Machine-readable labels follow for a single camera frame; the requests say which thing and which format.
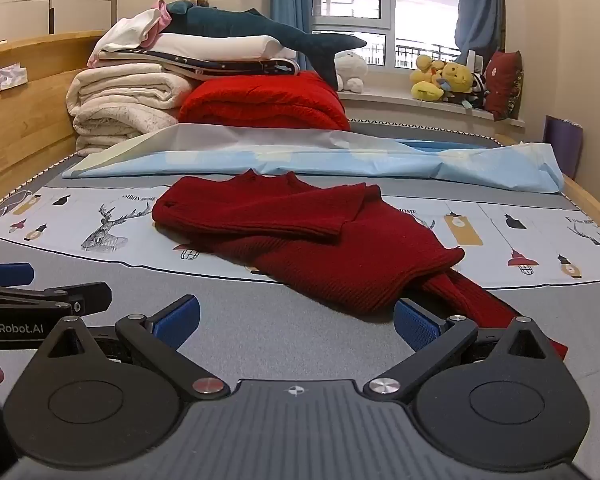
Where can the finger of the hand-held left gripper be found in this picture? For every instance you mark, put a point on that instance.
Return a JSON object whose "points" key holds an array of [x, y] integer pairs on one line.
{"points": [[5, 274], [60, 296]]}

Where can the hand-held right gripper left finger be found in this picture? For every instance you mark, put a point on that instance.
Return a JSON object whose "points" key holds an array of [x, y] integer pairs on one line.
{"points": [[177, 321]]}

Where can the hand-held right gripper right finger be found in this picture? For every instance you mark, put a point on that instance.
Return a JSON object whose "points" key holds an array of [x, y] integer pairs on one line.
{"points": [[416, 326]]}

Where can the red knit sweater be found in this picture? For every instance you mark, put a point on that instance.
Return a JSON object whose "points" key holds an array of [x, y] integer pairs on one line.
{"points": [[305, 240]]}

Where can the deer printed bed sheet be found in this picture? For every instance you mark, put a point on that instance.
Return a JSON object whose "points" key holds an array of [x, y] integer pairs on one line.
{"points": [[105, 210]]}

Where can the white patterned bed sheet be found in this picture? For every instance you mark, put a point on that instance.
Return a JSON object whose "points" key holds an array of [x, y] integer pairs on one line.
{"points": [[280, 350]]}

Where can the wooden bed side panel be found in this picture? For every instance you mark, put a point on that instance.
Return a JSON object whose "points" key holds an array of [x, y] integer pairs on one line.
{"points": [[25, 135]]}

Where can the light blue sheet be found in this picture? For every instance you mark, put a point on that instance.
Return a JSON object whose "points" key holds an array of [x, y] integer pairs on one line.
{"points": [[380, 165]]}

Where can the tissue pack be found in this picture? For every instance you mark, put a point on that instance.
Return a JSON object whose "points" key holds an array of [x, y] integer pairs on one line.
{"points": [[10, 76]]}

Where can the white folded quilt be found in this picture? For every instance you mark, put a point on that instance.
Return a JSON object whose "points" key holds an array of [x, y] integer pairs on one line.
{"points": [[115, 95]]}

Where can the white window sill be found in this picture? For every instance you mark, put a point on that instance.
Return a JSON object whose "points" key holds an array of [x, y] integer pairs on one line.
{"points": [[410, 107]]}

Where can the red folded blanket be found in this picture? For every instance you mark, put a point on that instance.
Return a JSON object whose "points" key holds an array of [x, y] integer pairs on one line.
{"points": [[265, 100]]}

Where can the striped plush toy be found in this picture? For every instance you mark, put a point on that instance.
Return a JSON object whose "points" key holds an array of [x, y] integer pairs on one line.
{"points": [[475, 91]]}

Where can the yellow plush toy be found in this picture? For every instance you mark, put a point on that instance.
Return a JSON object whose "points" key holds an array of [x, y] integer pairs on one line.
{"points": [[425, 80], [456, 79]]}

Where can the red bag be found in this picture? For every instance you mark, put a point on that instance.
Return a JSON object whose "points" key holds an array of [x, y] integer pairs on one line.
{"points": [[502, 85]]}

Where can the white plush toy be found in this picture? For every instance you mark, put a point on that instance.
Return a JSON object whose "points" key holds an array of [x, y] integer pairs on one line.
{"points": [[351, 70]]}

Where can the white garment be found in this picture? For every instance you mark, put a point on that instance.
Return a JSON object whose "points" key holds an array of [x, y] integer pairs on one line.
{"points": [[130, 30]]}

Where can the white pillow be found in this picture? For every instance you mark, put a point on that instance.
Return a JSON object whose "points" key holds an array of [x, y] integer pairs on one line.
{"points": [[220, 47]]}

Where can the pink garment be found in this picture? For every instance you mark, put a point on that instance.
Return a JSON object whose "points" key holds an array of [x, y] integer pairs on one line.
{"points": [[164, 20]]}

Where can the teal shark plush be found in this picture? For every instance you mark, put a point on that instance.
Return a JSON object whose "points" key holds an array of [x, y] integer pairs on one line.
{"points": [[240, 22]]}

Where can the window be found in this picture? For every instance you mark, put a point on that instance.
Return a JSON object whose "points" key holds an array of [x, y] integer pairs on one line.
{"points": [[420, 10]]}

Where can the blue curtain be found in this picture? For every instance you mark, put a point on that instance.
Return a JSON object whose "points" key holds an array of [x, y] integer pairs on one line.
{"points": [[290, 5], [480, 5]]}

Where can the wooden bed rail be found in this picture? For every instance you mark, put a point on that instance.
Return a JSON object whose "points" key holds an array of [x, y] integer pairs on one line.
{"points": [[595, 210]]}

